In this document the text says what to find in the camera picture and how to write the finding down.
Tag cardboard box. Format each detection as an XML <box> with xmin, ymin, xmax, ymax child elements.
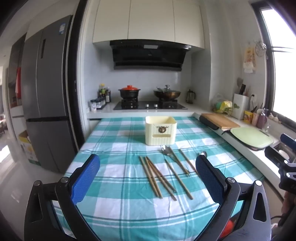
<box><xmin>18</xmin><ymin>130</ymin><xmax>38</xmax><ymax>165</ymax></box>

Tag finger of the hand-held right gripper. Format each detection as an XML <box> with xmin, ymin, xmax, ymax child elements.
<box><xmin>265</xmin><ymin>145</ymin><xmax>289</xmax><ymax>167</ymax></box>
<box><xmin>280</xmin><ymin>134</ymin><xmax>296</xmax><ymax>146</ymax></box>

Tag teal white checked tablecloth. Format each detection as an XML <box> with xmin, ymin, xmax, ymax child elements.
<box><xmin>52</xmin><ymin>116</ymin><xmax>265</xmax><ymax>241</ymax></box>

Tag white knife block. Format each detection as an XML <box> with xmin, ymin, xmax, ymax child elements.
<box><xmin>232</xmin><ymin>93</ymin><xmax>249</xmax><ymax>120</ymax></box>

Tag black door frame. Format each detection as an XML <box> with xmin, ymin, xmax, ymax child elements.
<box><xmin>67</xmin><ymin>0</ymin><xmax>93</xmax><ymax>151</ymax></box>

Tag hanging printed towel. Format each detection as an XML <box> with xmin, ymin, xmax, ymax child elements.
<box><xmin>243</xmin><ymin>43</ymin><xmax>257</xmax><ymax>73</ymax></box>

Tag grey refrigerator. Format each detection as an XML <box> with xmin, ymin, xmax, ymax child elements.
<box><xmin>21</xmin><ymin>15</ymin><xmax>78</xmax><ymax>173</ymax></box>

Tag black clay pot orange lid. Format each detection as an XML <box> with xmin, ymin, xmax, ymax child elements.
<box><xmin>118</xmin><ymin>85</ymin><xmax>141</xmax><ymax>100</ymax></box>

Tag green cutting board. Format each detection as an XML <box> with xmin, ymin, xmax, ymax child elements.
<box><xmin>230</xmin><ymin>127</ymin><xmax>274</xmax><ymax>149</ymax></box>

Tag white wall cabinets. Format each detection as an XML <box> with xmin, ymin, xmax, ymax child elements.
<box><xmin>92</xmin><ymin>0</ymin><xmax>205</xmax><ymax>49</ymax></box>

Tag black range hood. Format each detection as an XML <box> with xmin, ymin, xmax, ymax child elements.
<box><xmin>110</xmin><ymin>40</ymin><xmax>192</xmax><ymax>72</ymax></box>

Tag black gas stove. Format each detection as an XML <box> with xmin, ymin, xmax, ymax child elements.
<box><xmin>113</xmin><ymin>100</ymin><xmax>188</xmax><ymax>110</ymax></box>

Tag bag of yellow green sponges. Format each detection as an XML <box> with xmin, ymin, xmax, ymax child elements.
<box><xmin>211</xmin><ymin>93</ymin><xmax>233</xmax><ymax>114</ymax></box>

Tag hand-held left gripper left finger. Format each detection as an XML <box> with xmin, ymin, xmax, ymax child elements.
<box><xmin>24</xmin><ymin>154</ymin><xmax>101</xmax><ymax>241</ymax></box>

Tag cream ribbed utensil holder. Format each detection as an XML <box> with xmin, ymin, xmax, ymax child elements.
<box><xmin>145</xmin><ymin>116</ymin><xmax>177</xmax><ymax>146</ymax></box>

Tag bunch of wooden chopsticks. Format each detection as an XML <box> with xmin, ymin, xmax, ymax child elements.
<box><xmin>139</xmin><ymin>148</ymin><xmax>200</xmax><ymax>201</ymax></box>

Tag wok with glass lid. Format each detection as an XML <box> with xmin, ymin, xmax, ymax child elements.
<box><xmin>153</xmin><ymin>85</ymin><xmax>181</xmax><ymax>100</ymax></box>

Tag purple pump bottle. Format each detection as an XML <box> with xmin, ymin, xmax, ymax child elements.
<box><xmin>257</xmin><ymin>109</ymin><xmax>267</xmax><ymax>129</ymax></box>

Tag wooden cutting board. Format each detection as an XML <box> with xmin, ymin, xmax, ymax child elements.
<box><xmin>201</xmin><ymin>113</ymin><xmax>241</xmax><ymax>130</ymax></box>

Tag red hanging cloth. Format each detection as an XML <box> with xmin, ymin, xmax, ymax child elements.
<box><xmin>15</xmin><ymin>67</ymin><xmax>22</xmax><ymax>99</ymax></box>

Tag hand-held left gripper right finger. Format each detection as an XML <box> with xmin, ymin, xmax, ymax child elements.
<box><xmin>194</xmin><ymin>155</ymin><xmax>271</xmax><ymax>241</ymax></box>

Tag metal wire hanger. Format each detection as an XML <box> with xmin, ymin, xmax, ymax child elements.
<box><xmin>253</xmin><ymin>40</ymin><xmax>267</xmax><ymax>57</ymax></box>

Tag window with dark frame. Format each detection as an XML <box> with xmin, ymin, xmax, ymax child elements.
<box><xmin>252</xmin><ymin>0</ymin><xmax>296</xmax><ymax>127</ymax></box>

